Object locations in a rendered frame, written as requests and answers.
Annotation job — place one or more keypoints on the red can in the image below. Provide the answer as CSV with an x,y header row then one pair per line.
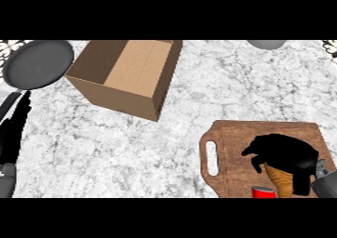
x,y
263,192

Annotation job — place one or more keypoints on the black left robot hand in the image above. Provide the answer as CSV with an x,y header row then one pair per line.
x,y
12,136

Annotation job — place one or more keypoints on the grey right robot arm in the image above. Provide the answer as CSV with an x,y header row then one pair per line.
x,y
330,184

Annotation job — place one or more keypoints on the brown cardboard box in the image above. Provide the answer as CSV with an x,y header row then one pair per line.
x,y
133,68

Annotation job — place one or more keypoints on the dark grey frying pan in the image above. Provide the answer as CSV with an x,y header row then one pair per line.
x,y
37,65

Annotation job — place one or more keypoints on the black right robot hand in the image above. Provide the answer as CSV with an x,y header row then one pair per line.
x,y
287,152

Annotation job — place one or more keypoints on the grey bowl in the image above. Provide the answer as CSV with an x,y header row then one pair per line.
x,y
266,44

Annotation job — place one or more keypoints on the brown wooden cutting board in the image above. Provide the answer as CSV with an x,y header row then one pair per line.
x,y
234,139

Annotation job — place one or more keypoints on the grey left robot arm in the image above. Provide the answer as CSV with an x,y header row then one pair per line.
x,y
2,182

